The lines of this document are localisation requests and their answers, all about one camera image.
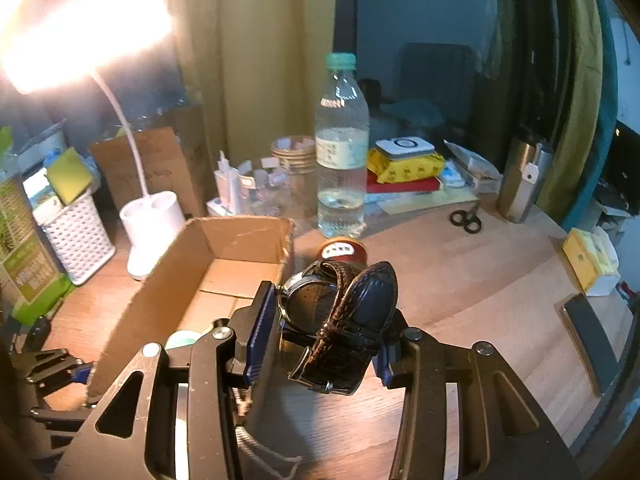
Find green printed package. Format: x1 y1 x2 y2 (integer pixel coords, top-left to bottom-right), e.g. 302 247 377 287
0 172 73 323

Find white desk lamp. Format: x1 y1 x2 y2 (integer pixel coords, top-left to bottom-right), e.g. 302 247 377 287
0 0 188 281

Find cardboard box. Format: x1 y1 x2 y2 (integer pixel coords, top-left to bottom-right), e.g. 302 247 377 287
85 216 296 408

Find white packet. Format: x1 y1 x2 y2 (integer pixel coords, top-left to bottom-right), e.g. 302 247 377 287
444 141 503 181

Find white charger with cable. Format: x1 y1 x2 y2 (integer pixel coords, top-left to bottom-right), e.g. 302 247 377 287
214 150 241 211

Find blue white pack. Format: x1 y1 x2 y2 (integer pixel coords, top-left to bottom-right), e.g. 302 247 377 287
440 160 468 188

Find white power bank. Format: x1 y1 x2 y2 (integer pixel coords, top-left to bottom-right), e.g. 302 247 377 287
375 137 436 161

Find narrow yellow curtain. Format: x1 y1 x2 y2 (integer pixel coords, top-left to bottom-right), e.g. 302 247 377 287
550 0 601 221

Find steel thermos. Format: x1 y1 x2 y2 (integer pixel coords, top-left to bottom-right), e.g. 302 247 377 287
496 135 555 224

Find yellow green sponge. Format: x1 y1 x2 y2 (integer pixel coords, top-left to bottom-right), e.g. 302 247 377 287
46 147 95 206

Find brown round tin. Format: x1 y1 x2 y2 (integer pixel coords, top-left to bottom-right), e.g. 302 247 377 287
320 240 370 266

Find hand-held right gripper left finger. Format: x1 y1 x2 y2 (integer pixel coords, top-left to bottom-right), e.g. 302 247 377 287
52 280 278 480

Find black monitor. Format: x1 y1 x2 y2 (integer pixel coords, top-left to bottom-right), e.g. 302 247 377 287
600 120 640 196

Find dark glass sliding door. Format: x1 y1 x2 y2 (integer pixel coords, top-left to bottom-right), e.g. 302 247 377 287
335 0 566 201

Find yellow wipes pack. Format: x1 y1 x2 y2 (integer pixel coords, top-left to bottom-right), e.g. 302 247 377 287
366 149 446 184

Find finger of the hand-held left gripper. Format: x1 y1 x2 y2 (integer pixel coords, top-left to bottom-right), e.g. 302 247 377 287
32 405 93 441
22 347 98 391

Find clear water bottle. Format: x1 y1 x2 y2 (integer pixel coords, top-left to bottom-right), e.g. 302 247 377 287
314 52 371 240

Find white green carton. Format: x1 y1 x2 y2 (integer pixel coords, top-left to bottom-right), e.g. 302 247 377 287
22 172 66 211

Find brown cardboard package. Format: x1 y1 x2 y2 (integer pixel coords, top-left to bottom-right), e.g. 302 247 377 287
89 127 201 211

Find yellow tissue box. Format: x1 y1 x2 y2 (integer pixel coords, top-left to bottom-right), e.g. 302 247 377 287
561 226 621 297

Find clear jar with tan lid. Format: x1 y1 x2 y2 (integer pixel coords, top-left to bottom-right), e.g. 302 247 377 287
271 136 317 221

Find wide yellow curtain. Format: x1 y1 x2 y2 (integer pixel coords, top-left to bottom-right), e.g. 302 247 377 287
167 0 341 221

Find black car key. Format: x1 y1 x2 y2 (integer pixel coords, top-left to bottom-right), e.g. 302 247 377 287
25 316 53 346

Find black smartphone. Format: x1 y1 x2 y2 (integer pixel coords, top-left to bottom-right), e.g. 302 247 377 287
560 294 621 397

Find dark leather wristwatch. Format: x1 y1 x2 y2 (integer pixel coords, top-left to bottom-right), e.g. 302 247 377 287
276 260 400 396

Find clear plastic container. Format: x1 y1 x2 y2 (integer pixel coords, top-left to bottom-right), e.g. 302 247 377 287
239 160 293 218

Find red book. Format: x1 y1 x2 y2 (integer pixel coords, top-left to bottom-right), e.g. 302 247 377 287
365 170 445 194

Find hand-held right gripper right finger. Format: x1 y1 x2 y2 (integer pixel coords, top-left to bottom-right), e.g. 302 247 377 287
372 310 583 480

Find black scissors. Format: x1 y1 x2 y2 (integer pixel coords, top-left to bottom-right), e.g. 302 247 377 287
450 202 483 234

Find white plastic basket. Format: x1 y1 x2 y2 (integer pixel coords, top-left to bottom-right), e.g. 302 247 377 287
32 187 117 286

